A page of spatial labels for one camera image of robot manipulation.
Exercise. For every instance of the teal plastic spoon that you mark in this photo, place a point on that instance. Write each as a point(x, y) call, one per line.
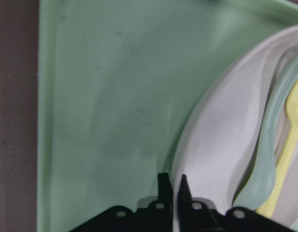
point(261, 182)

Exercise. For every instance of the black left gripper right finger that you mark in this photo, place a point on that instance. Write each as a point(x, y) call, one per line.
point(200, 215)

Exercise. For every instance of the light green tray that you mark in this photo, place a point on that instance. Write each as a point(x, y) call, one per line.
point(117, 80)

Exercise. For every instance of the white round plate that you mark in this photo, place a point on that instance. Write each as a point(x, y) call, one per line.
point(220, 135)

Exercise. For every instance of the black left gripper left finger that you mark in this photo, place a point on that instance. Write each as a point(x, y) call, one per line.
point(156, 217)

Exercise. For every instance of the yellow plastic fork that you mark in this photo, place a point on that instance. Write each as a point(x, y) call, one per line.
point(283, 162)

